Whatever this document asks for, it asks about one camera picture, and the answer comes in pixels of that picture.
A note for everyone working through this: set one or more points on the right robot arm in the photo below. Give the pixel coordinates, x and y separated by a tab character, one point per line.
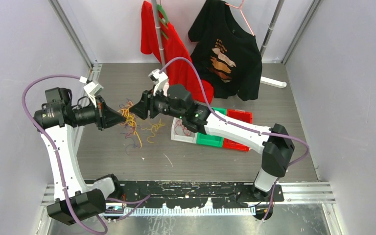
273	143

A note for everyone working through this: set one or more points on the green clothes hanger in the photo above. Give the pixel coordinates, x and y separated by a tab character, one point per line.
163	20

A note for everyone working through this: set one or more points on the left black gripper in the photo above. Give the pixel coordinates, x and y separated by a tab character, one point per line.
106	117

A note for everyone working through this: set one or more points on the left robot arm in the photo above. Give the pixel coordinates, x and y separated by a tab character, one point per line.
58	117

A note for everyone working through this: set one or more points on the right metal rack pole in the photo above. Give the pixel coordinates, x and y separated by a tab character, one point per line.
271	26

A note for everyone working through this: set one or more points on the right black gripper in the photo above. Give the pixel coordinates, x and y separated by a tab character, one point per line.
147	103

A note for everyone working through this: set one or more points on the green plastic bin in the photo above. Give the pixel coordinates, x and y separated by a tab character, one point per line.
209	140

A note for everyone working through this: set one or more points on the white plastic bin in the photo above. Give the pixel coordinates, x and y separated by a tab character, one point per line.
181	133

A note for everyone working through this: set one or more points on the black printed t-shirt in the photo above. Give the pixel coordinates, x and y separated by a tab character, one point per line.
225	55

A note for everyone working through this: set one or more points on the metal clothes rack pole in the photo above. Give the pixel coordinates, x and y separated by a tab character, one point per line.
158	34

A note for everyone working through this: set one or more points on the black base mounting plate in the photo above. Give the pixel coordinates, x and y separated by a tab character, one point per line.
192	195

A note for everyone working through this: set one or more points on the pink clothes hanger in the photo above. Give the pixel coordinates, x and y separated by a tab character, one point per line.
240	8

